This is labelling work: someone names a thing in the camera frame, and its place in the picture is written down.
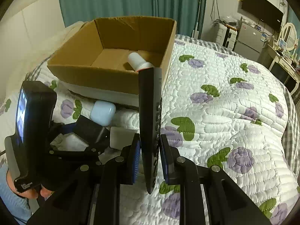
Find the grey checked bed sheet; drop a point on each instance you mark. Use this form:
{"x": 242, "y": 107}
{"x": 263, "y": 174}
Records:
{"x": 290, "y": 139}

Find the person's left hand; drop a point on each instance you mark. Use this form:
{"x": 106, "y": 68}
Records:
{"x": 30, "y": 193}

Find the floral quilted bedspread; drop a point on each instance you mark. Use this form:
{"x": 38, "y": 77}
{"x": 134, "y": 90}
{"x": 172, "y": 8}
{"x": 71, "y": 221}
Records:
{"x": 217, "y": 109}

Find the silver mini fridge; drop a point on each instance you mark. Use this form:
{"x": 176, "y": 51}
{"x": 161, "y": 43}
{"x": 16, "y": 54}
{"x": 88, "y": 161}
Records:
{"x": 249, "y": 42}

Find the open cardboard box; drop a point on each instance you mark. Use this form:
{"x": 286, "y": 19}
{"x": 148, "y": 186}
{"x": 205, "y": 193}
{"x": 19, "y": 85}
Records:
{"x": 97, "y": 55}

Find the light blue earbuds case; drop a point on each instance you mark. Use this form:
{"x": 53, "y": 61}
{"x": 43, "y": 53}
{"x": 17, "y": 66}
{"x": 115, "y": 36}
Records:
{"x": 103, "y": 112}

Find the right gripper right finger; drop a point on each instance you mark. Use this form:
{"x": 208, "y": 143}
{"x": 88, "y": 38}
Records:
{"x": 179, "y": 170}

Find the white small box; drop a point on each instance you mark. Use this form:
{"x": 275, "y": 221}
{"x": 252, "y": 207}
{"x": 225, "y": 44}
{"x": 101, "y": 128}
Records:
{"x": 121, "y": 137}

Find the white dressing table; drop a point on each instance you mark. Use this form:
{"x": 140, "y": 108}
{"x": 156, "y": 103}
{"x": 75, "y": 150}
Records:
{"x": 280, "y": 68}

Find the black power adapter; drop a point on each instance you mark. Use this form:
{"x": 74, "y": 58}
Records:
{"x": 90, "y": 131}

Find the white flat mop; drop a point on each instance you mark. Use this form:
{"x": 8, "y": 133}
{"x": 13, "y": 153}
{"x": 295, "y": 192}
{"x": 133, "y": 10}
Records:
{"x": 195, "y": 31}

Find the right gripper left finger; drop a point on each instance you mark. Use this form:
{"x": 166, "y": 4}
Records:
{"x": 121, "y": 170}

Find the red lidded white bottle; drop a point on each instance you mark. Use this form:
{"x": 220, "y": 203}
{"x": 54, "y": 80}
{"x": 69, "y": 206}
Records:
{"x": 138, "y": 63}

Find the white suitcase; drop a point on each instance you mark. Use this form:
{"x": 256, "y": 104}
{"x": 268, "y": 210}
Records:
{"x": 225, "y": 36}

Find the teal window curtain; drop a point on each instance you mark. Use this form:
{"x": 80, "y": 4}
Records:
{"x": 183, "y": 11}

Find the phone mounted on gripper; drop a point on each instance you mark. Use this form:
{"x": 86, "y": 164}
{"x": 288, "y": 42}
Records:
{"x": 26, "y": 149}

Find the white oval vanity mirror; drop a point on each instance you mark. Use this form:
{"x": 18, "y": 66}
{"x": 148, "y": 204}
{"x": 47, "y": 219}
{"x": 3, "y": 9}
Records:
{"x": 289, "y": 35}

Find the teal right side curtain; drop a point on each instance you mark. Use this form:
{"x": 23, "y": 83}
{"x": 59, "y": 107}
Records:
{"x": 292, "y": 18}

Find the black remote control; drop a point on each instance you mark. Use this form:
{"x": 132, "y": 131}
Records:
{"x": 150, "y": 86}

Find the black wall television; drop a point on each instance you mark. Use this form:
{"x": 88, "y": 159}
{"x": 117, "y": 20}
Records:
{"x": 265, "y": 12}

